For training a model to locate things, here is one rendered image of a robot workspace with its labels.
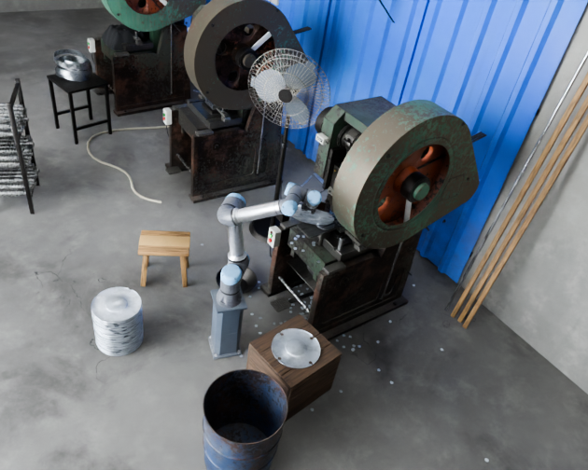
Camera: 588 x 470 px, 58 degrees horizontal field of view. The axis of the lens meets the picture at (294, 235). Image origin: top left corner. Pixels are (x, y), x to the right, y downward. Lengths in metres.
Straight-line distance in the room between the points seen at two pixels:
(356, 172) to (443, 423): 1.73
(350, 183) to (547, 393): 2.15
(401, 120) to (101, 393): 2.27
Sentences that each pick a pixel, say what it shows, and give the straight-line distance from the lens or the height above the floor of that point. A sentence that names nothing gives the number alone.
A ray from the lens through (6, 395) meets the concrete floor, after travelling 3.52.
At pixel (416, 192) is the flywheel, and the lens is 2.81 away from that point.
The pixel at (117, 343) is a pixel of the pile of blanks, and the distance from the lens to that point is 3.45.
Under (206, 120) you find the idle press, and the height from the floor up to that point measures 0.70.
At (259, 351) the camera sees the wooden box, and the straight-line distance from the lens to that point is 3.12.
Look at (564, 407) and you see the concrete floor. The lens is 4.05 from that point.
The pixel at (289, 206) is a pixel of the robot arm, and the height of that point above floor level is 1.26.
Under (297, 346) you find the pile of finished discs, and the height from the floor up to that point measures 0.36.
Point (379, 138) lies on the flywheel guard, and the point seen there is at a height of 1.63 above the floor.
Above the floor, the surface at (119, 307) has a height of 0.32.
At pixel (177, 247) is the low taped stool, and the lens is 3.74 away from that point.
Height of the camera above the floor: 2.78
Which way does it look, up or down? 39 degrees down
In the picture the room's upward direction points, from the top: 10 degrees clockwise
